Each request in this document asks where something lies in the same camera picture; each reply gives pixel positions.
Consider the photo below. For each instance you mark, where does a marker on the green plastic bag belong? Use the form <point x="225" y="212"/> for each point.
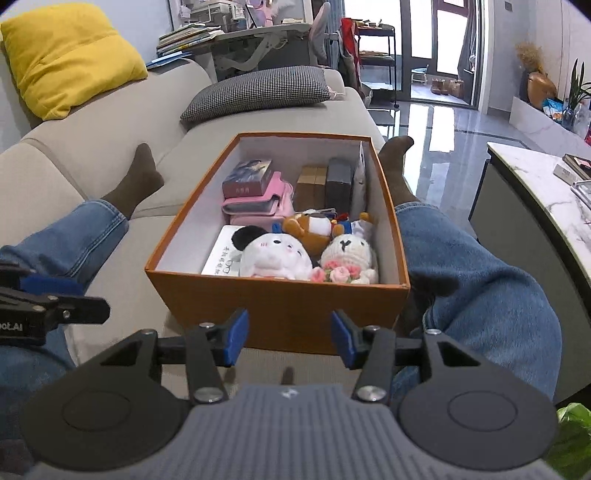
<point x="572" y="434"/>

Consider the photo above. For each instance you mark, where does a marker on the dried flower bunch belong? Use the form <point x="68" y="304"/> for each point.
<point x="528" y="55"/>

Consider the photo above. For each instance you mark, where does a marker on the white cream tube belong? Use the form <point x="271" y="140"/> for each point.
<point x="221" y="251"/>

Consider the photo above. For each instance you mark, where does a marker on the marble top coffee table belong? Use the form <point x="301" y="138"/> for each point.
<point x="531" y="180"/>

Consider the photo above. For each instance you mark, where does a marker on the brown white dog plush toy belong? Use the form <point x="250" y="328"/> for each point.
<point x="307" y="228"/>

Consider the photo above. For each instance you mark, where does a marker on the white box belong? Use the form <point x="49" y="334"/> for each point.
<point x="360" y="180"/>

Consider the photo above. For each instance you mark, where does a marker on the small brown box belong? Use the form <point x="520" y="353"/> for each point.
<point x="321" y="184"/>
<point x="304" y="187"/>

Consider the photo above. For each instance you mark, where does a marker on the person's left leg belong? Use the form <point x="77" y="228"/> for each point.
<point x="60" y="244"/>

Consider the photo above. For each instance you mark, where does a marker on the orange cardboard box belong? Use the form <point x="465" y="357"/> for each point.
<point x="277" y="314"/>

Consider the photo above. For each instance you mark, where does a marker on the dark printed box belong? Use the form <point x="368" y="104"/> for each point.
<point x="247" y="177"/>

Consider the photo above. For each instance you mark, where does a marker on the person's right leg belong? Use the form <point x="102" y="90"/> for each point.
<point x="475" y="286"/>

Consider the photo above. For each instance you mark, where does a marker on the yellow pillow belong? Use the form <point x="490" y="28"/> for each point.
<point x="69" y="60"/>

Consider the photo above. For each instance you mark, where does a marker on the grey small box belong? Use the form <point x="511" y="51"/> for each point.
<point x="338" y="184"/>

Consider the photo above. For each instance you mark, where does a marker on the houndstooth cushion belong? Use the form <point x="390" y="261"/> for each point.
<point x="258" y="92"/>

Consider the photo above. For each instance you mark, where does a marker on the glass balcony door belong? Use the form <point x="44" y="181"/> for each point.
<point x="420" y="27"/>

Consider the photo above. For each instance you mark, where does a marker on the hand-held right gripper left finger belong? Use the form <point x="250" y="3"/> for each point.
<point x="238" y="334"/>

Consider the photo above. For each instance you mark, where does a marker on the grey curtain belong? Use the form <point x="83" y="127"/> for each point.
<point x="467" y="37"/>

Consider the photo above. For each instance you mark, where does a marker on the person's right foot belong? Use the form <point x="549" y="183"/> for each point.
<point x="395" y="161"/>

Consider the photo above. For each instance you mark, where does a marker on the white low cabinet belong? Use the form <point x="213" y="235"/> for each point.
<point x="531" y="120"/>

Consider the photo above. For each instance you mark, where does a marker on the pink zip pouch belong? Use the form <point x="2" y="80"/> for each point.
<point x="258" y="205"/>

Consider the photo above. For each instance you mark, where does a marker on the person's foot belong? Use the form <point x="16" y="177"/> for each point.
<point x="138" y="180"/>
<point x="395" y="161"/>

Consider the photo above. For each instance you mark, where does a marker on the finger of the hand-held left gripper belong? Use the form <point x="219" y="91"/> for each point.
<point x="74" y="309"/>
<point x="51" y="284"/>

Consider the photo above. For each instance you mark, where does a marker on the beige fabric sofa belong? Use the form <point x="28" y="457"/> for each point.
<point x="69" y="157"/>

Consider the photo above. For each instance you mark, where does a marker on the red cloth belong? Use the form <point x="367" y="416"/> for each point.
<point x="347" y="41"/>

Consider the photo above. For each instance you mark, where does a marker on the person's left foot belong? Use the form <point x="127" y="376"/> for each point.
<point x="138" y="180"/>

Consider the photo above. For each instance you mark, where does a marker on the blue folder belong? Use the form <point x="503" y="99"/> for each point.
<point x="168" y="60"/>

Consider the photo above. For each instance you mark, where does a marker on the brown boots pair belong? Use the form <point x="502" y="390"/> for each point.
<point x="445" y="86"/>

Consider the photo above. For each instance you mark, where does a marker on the white bunny plush with flowers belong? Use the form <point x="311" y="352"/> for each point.
<point x="344" y="251"/>

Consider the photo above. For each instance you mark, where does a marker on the person's leg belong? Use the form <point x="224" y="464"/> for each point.
<point x="60" y="244"/>
<point x="475" y="286"/>

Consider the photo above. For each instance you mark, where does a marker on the green potted plant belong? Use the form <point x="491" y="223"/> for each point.
<point x="577" y="87"/>

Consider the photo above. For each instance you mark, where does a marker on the white desk shelf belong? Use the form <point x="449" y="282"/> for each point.
<point x="207" y="11"/>

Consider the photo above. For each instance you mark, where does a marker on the grey study desk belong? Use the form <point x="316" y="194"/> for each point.
<point x="258" y="39"/>

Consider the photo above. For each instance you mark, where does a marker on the stack of books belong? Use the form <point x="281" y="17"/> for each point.
<point x="189" y="39"/>

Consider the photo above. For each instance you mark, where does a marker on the dark cover book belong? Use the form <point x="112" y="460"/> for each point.
<point x="577" y="162"/>

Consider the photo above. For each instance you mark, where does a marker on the white panda plush toy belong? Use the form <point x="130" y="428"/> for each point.
<point x="272" y="256"/>

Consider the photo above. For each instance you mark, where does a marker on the gold vase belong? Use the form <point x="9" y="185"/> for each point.
<point x="540" y="90"/>

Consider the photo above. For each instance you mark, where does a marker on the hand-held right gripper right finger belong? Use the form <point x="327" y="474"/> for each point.
<point x="344" y="337"/>

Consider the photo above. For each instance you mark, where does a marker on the black metal rack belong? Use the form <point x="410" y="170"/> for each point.
<point x="376" y="54"/>

